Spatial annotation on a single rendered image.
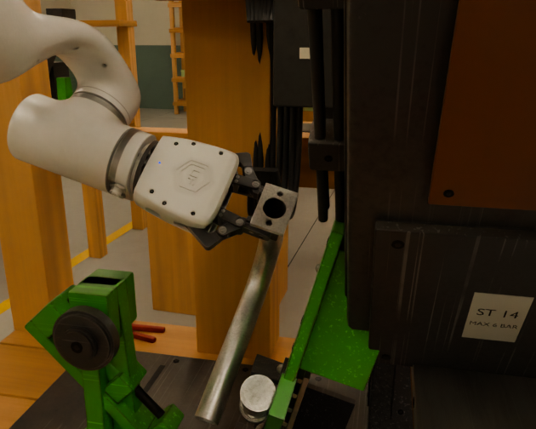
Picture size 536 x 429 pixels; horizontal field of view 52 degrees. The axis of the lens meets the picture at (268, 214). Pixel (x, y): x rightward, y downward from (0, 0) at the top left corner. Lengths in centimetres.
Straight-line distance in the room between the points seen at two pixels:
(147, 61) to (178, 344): 1086
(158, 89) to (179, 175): 1113
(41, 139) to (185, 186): 17
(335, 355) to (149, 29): 1132
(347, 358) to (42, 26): 45
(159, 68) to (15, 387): 1083
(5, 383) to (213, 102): 59
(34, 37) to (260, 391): 42
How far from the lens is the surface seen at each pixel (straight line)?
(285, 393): 58
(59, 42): 63
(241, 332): 71
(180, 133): 102
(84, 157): 66
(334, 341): 57
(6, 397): 104
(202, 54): 90
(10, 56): 59
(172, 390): 94
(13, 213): 112
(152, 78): 1179
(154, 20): 1172
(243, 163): 67
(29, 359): 113
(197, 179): 64
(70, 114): 69
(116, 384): 71
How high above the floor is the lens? 144
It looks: 18 degrees down
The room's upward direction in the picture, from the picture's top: straight up
